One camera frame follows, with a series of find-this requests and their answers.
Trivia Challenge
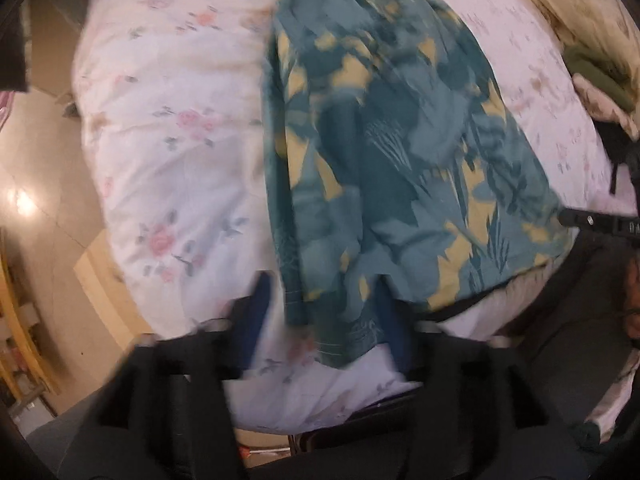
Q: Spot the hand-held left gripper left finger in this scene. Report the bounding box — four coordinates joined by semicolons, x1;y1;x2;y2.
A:
95;270;276;480

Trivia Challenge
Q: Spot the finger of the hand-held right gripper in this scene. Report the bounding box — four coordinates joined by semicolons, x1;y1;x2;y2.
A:
557;207;640;251

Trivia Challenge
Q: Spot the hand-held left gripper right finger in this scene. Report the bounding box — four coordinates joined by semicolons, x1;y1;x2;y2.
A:
375;280;551;480

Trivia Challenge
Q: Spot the teal yellow patterned shirt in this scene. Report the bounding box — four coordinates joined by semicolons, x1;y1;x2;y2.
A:
262;0;576;368

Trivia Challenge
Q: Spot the olive green cloth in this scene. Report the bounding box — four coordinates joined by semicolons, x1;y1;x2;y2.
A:
562;45;636;111

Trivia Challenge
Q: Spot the cream floral blanket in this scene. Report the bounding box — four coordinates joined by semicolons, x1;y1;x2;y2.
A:
492;0;640;126

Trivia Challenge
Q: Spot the white floral bed sheet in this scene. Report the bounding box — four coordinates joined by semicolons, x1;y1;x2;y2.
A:
70;0;631;436

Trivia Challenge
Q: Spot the wooden furniture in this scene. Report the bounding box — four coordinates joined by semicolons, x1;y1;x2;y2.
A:
0;230;63;416

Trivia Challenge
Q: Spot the dark hanging cloth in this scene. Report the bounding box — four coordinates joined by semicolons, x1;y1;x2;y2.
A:
0;0;33;93

